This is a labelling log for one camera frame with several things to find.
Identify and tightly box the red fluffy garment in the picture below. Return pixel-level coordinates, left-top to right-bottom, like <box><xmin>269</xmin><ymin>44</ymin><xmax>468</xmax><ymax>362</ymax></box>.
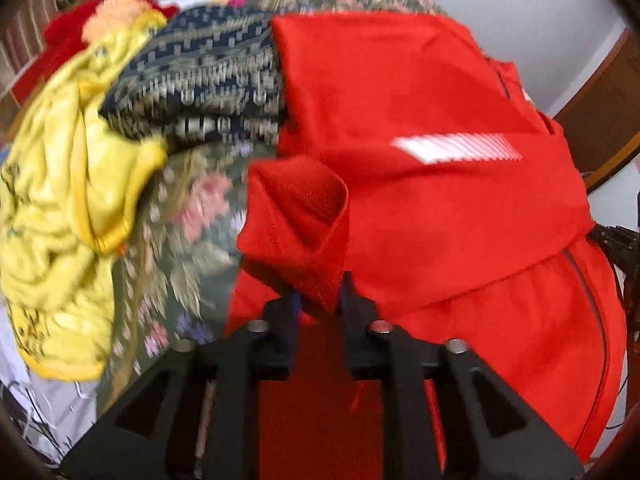
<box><xmin>12</xmin><ymin>0</ymin><xmax>179</xmax><ymax>104</ymax></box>

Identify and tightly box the wooden door frame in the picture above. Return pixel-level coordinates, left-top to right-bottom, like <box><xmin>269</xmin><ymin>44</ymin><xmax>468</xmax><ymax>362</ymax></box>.
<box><xmin>554</xmin><ymin>29</ymin><xmax>640</xmax><ymax>192</ymax></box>

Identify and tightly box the navy patterned garment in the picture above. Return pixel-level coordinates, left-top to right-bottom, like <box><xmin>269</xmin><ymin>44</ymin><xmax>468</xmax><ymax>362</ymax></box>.
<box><xmin>100</xmin><ymin>6</ymin><xmax>284</xmax><ymax>146</ymax></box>

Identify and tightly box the yellow garment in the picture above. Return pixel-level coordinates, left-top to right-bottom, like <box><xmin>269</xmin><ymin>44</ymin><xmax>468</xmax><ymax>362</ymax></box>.
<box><xmin>1</xmin><ymin>10</ymin><xmax>167</xmax><ymax>382</ymax></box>

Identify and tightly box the red zip jacket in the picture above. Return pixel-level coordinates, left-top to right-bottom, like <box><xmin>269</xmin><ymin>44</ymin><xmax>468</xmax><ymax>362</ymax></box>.
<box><xmin>229</xmin><ymin>12</ymin><xmax>626</xmax><ymax>479</ymax></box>

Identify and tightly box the striped pink gold curtain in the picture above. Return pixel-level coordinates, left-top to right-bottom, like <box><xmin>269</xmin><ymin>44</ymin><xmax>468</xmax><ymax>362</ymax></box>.
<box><xmin>1</xmin><ymin>0</ymin><xmax>58</xmax><ymax>136</ymax></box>

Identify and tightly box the floral bed cover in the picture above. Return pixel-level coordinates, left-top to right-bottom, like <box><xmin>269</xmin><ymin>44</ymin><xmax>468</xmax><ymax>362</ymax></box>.
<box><xmin>96</xmin><ymin>0</ymin><xmax>442</xmax><ymax>414</ymax></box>

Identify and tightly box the peach fluffy garment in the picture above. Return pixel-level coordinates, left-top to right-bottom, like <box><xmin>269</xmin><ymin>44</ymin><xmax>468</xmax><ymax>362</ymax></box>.
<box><xmin>81</xmin><ymin>0</ymin><xmax>152</xmax><ymax>44</ymax></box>

